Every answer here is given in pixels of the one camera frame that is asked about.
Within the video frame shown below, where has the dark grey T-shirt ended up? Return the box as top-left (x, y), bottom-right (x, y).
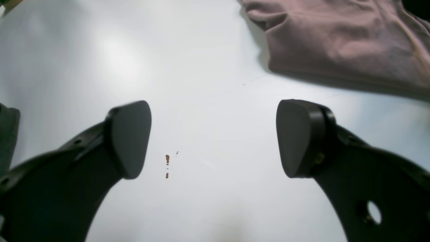
top-left (0, 103), bottom-right (20, 177)

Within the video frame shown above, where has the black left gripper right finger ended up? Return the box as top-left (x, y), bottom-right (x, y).
top-left (275, 99), bottom-right (430, 242)

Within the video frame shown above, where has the pink folded T-shirt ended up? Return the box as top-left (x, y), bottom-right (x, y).
top-left (241, 0), bottom-right (429, 95)

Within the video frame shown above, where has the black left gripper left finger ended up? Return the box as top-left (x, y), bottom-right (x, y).
top-left (1, 101), bottom-right (152, 242)

